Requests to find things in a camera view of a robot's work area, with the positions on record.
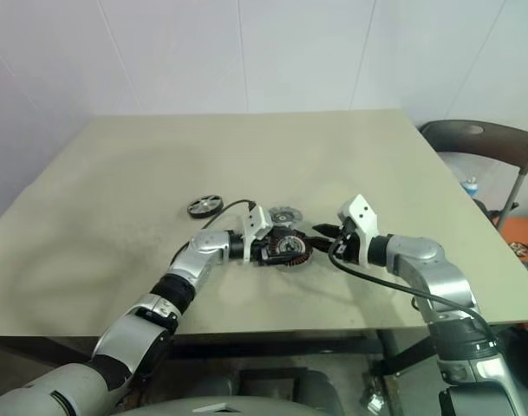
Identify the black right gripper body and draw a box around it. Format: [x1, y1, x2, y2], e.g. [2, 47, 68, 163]
[330, 218, 364, 264]

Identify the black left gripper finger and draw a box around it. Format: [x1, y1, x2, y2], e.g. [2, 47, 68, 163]
[268, 228, 310, 242]
[258, 252, 300, 268]

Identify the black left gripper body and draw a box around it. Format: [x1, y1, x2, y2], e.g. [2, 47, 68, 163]
[248, 237, 276, 266]

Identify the copper-wound motor housing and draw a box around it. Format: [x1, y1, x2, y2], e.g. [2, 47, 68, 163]
[267, 231, 313, 270]

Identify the grey metal motor lid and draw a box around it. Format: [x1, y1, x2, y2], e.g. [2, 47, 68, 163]
[267, 206, 306, 231]

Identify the black spoked rotor wheel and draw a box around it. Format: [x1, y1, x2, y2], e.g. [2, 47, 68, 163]
[186, 195, 225, 219]

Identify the dark folding chair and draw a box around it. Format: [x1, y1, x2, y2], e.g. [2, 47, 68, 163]
[418, 120, 528, 235]

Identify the orange crate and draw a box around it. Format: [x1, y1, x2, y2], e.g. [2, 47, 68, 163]
[496, 216, 528, 285]

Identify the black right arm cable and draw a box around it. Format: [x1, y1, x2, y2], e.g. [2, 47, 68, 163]
[327, 242, 499, 353]

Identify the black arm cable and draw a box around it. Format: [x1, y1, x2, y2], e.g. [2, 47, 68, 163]
[327, 242, 499, 353]
[170, 198, 255, 266]

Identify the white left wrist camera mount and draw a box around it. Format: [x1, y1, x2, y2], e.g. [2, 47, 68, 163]
[240, 204, 273, 262]

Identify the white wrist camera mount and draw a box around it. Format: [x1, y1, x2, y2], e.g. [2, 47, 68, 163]
[240, 204, 273, 262]
[336, 193, 380, 266]

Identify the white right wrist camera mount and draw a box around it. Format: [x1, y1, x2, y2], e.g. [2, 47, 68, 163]
[336, 193, 380, 266]

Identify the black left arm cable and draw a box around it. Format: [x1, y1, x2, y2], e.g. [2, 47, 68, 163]
[170, 198, 255, 266]

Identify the black table frame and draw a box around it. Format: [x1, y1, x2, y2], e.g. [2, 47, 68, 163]
[170, 322, 528, 379]

